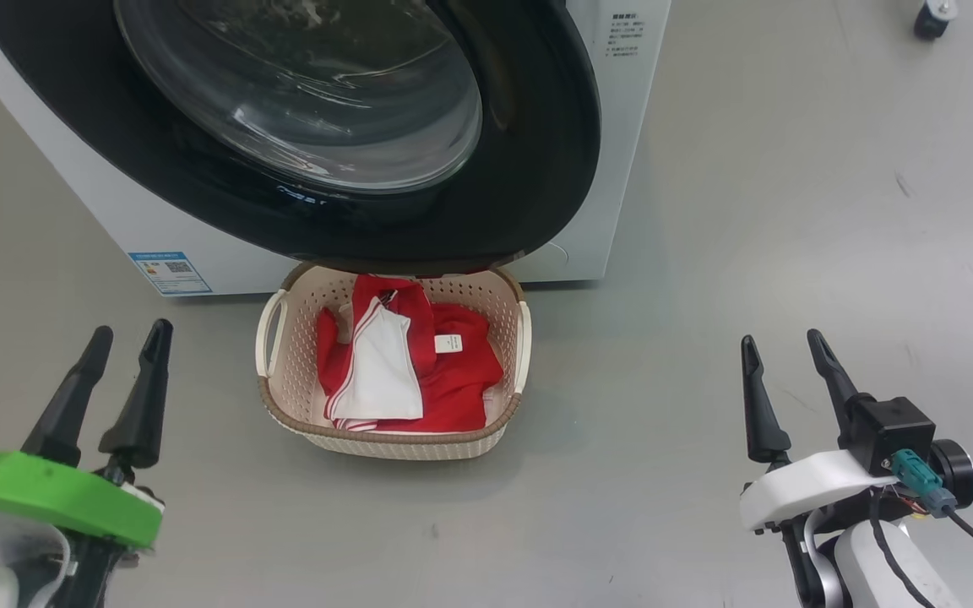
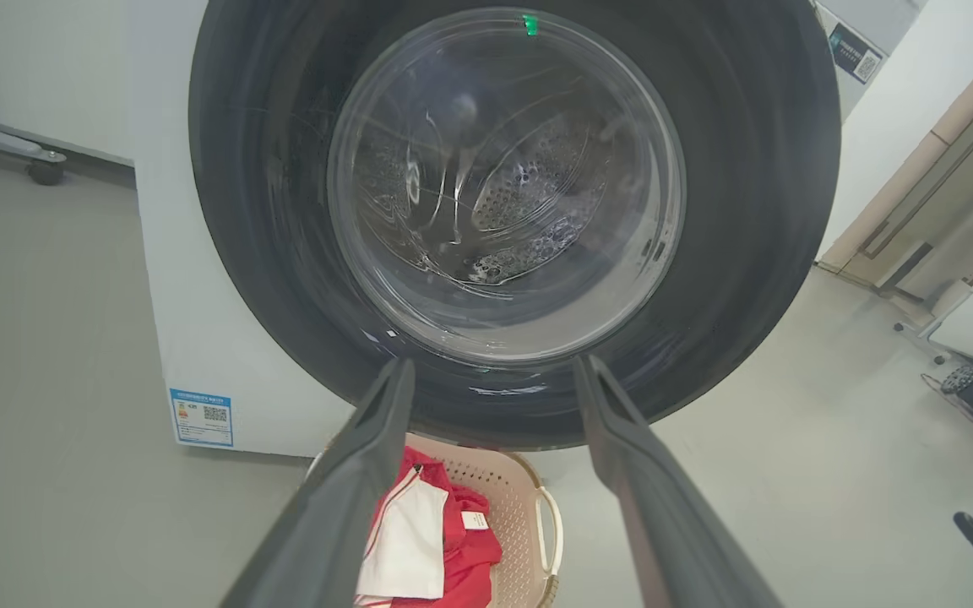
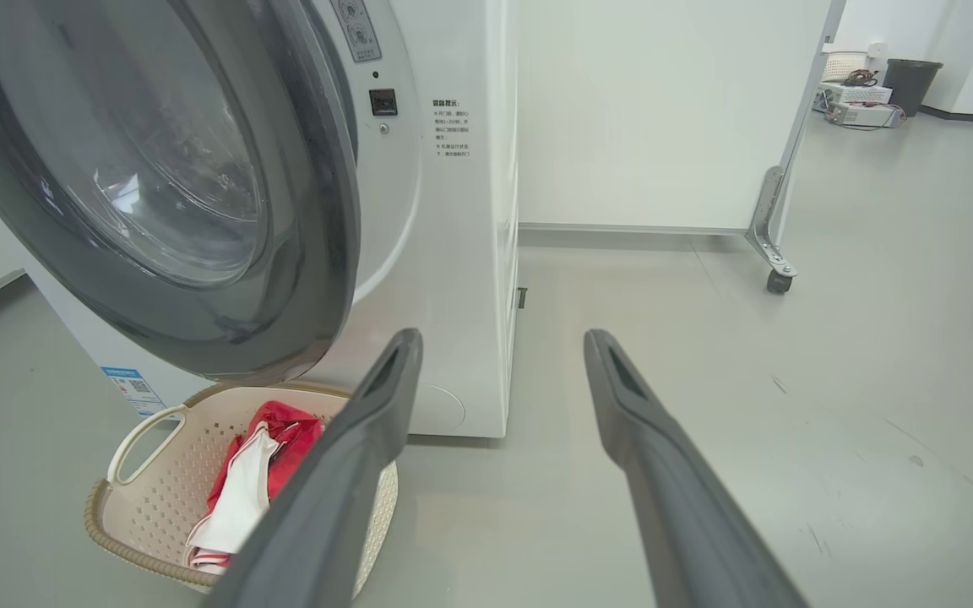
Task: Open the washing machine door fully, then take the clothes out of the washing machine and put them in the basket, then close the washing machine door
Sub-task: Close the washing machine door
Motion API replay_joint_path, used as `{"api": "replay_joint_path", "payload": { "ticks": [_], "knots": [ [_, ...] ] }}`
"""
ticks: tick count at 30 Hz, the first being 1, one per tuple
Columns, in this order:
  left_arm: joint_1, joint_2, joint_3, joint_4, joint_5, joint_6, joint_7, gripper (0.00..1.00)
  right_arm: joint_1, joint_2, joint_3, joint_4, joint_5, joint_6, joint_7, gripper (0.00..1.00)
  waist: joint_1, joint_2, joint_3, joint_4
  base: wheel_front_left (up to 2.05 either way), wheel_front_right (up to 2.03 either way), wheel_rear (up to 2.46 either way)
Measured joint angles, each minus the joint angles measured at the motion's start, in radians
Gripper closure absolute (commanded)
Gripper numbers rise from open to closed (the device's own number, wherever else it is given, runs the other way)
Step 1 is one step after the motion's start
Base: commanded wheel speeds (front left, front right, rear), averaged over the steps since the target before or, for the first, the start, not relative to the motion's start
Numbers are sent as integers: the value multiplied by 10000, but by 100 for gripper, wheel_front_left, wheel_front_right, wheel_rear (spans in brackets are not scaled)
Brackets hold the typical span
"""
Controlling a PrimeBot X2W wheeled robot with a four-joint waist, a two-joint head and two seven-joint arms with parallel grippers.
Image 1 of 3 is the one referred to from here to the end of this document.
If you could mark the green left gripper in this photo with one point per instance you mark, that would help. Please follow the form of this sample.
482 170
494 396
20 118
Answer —
47 490

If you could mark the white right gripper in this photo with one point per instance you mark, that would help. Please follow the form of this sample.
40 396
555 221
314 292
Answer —
807 485

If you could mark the red garment with striped trim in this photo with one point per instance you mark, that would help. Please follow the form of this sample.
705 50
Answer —
381 371

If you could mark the plain red garment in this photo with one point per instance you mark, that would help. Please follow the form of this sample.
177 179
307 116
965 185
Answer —
461 388

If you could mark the cream perforated laundry basket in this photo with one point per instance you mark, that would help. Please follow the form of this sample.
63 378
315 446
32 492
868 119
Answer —
301 338

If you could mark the white front-load washing machine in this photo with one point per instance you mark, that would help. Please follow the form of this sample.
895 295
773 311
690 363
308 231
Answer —
81 203

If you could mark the blue energy label sticker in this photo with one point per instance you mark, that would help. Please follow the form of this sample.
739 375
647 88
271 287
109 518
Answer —
170 272

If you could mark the round drain filter cover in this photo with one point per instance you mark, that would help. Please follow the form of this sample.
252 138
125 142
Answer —
556 252

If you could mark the printed warning text label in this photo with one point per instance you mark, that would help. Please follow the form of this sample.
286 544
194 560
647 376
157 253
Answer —
624 34

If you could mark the metal leg with caster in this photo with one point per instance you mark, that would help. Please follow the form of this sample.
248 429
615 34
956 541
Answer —
934 17

